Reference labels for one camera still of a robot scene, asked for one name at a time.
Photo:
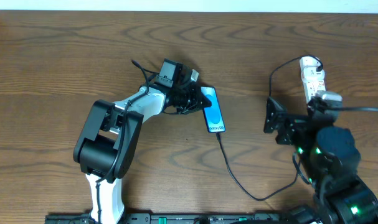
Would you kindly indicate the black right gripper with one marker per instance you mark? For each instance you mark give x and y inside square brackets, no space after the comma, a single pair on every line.
[284,125]

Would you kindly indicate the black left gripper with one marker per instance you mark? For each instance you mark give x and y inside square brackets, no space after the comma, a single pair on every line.
[191,100]

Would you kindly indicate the blue smartphone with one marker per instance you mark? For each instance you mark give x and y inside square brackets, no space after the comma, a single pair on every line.
[212,113]

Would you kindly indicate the white power strip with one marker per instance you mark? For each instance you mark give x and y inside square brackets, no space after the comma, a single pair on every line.
[313,82]

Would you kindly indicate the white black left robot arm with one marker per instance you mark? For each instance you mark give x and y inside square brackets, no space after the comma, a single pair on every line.
[107,142]

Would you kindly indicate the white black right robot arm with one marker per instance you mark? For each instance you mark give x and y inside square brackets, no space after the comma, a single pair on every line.
[326,157]

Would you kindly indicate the white USB charger plug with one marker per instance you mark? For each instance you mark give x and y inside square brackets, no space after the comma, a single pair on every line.
[311,61]

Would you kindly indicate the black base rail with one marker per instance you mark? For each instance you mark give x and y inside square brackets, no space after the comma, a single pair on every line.
[145,218]

